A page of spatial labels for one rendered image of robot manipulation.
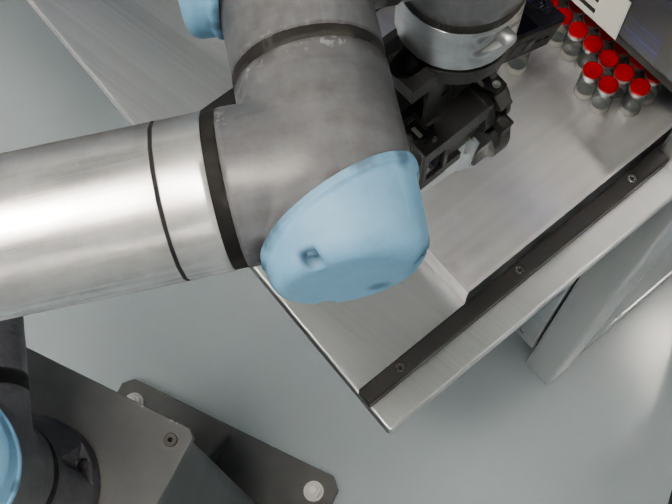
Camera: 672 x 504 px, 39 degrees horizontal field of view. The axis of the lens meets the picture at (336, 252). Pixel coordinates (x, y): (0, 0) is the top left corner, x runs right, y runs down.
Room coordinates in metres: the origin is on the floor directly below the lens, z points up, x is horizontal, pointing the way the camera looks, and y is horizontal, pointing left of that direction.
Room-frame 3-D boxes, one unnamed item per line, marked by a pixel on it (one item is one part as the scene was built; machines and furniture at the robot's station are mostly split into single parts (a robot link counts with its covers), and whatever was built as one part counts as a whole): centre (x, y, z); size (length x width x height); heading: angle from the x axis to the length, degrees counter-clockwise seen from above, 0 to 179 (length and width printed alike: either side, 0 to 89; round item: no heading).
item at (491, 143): (0.32, -0.11, 1.17); 0.05 x 0.02 x 0.09; 35
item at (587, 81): (0.50, -0.28, 0.90); 0.02 x 0.02 x 0.05
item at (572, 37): (0.54, -0.28, 0.90); 0.18 x 0.02 x 0.05; 34
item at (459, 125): (0.33, -0.08, 1.23); 0.09 x 0.08 x 0.12; 125
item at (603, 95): (0.48, -0.29, 0.90); 0.02 x 0.02 x 0.05
